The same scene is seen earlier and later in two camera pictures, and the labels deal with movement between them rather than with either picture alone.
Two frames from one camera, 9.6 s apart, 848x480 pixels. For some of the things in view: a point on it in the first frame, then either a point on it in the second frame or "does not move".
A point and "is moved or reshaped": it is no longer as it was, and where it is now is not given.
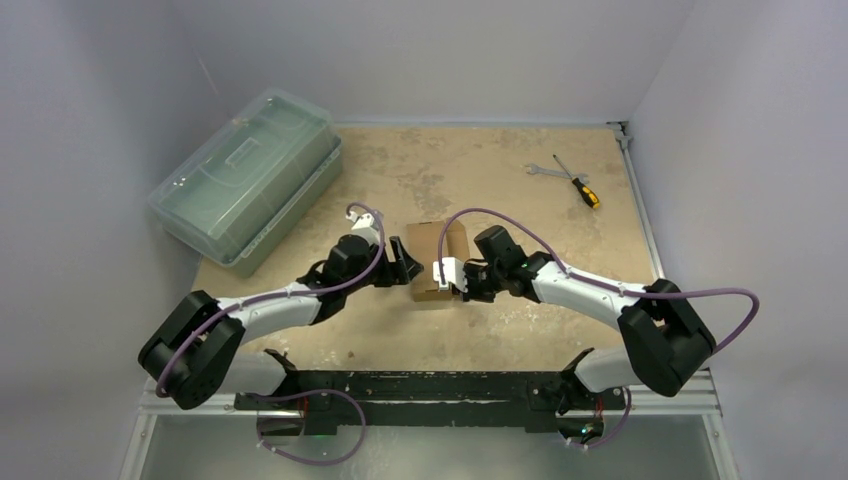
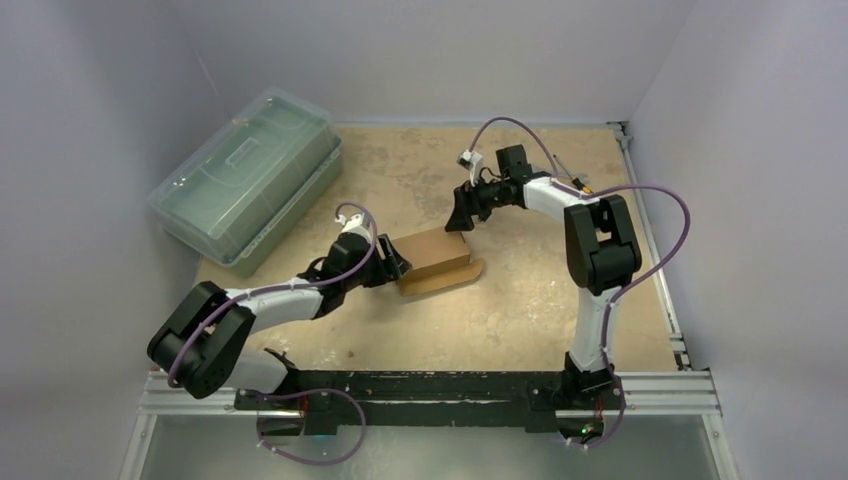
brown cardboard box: [423, 240] is moved or reshaped
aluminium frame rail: [151, 405] does not move
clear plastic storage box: [240, 197] does not move
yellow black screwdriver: [585, 192] does not move
